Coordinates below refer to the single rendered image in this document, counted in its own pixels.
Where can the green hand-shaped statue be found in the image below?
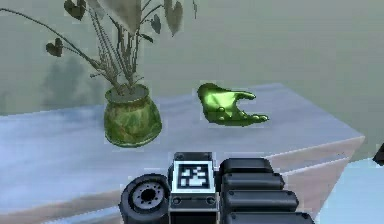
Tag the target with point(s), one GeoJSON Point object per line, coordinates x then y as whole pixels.
{"type": "Point", "coordinates": [226, 106]}

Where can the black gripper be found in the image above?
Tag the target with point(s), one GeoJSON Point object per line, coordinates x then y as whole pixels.
{"type": "Point", "coordinates": [145, 198]}

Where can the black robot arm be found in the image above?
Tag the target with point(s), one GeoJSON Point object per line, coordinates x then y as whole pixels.
{"type": "Point", "coordinates": [253, 193]}

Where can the house plant in green pot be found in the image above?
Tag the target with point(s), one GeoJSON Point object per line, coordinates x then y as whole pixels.
{"type": "Point", "coordinates": [132, 116]}

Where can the pale grey chest of drawers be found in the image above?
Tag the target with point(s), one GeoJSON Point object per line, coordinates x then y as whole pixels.
{"type": "Point", "coordinates": [66, 160]}

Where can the small black object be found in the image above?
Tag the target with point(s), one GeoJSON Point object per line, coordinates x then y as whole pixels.
{"type": "Point", "coordinates": [379, 156]}

